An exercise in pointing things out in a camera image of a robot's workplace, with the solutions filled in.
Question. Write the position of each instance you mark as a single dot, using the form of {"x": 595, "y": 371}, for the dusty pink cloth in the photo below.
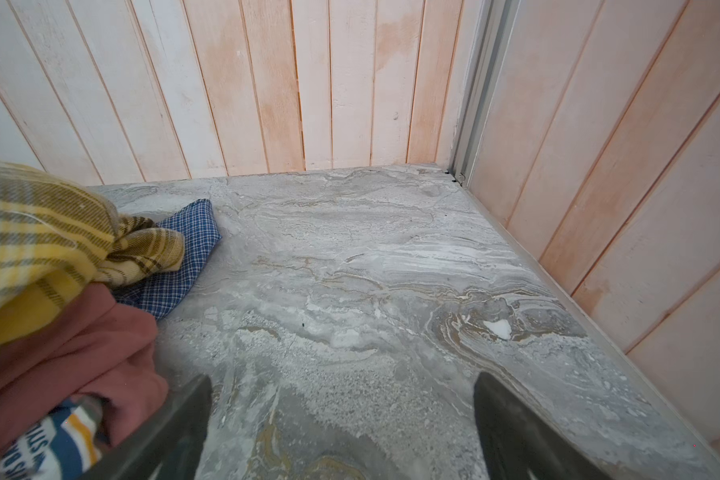
{"x": 95, "y": 347}

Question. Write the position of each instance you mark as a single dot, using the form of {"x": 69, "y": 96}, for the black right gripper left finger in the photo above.
{"x": 169, "y": 444}

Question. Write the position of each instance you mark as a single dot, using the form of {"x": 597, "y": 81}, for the striped printed cloth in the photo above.
{"x": 62, "y": 445}

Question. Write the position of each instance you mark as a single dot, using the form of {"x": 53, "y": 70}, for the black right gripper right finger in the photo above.
{"x": 517, "y": 443}

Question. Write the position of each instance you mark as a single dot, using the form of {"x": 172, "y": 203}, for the yellow plaid cloth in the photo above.
{"x": 57, "y": 237}

